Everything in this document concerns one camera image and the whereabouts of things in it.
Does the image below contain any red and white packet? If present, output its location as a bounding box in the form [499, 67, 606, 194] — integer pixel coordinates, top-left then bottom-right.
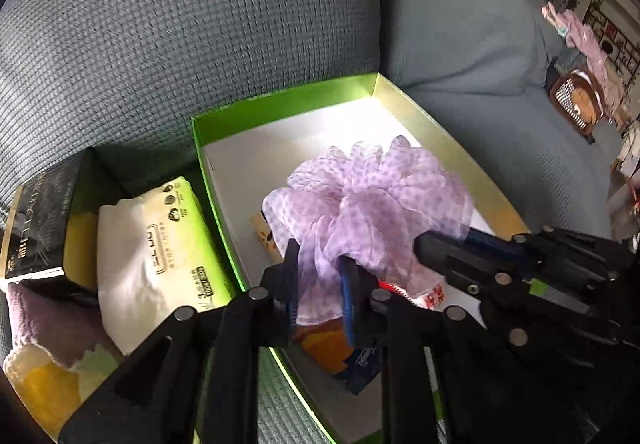
[377, 276, 448, 312]

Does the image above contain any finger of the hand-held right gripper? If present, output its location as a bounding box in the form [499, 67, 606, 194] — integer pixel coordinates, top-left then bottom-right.
[462, 226, 531, 275]
[413, 230, 506, 305]

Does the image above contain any cream snack packet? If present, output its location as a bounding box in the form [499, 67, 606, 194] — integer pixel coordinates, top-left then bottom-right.
[250, 210, 286, 255]

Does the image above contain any pink towel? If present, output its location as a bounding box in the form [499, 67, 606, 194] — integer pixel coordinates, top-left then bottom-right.
[5, 281, 126, 370]

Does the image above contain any green cardboard box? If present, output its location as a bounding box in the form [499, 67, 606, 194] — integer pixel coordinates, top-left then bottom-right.
[191, 72, 531, 444]

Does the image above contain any yellow towel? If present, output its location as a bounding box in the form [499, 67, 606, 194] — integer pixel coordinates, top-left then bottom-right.
[2, 341, 126, 442]

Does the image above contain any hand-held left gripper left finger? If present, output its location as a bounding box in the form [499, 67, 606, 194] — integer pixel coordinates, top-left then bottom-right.
[57, 239, 301, 444]

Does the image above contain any orange snack packet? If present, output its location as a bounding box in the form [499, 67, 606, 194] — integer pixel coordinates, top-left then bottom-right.
[292, 319, 356, 375]

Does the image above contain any blue tissue packet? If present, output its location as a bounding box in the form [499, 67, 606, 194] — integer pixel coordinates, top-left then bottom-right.
[335, 344, 383, 395]

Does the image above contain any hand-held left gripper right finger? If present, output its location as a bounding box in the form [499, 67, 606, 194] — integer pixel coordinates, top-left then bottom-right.
[337, 258, 506, 444]

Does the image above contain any black cardboard box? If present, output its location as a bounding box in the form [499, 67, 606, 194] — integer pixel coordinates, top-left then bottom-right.
[0, 154, 101, 299]

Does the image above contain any grey sofa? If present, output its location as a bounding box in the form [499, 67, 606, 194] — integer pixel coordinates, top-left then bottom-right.
[0, 0, 621, 444]

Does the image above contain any light green tissue pack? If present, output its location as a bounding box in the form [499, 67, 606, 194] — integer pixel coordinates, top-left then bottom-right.
[96, 176, 236, 357]

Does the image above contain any purple mesh bath pouf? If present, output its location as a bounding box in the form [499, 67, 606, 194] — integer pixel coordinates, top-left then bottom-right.
[262, 135, 473, 327]

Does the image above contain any pink clothes pile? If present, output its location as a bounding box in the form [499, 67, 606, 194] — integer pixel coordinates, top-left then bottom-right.
[542, 1, 626, 89]

